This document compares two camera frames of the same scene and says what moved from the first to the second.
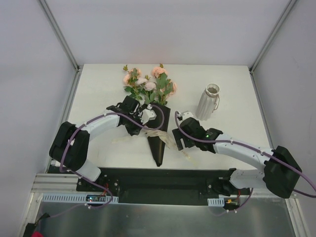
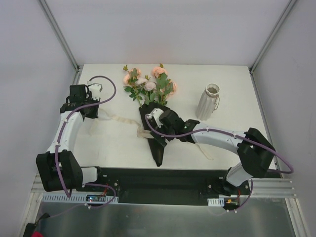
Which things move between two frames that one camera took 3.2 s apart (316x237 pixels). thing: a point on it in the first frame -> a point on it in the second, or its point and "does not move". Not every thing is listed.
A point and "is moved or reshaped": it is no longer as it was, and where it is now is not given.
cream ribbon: x=166 y=136 is moved or reshaped
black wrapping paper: x=157 y=146 does not move
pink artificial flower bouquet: x=155 y=89 does not move
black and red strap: x=30 y=230 does not move
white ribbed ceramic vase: x=207 y=103 does not move
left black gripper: x=134 y=124 -> x=91 y=111
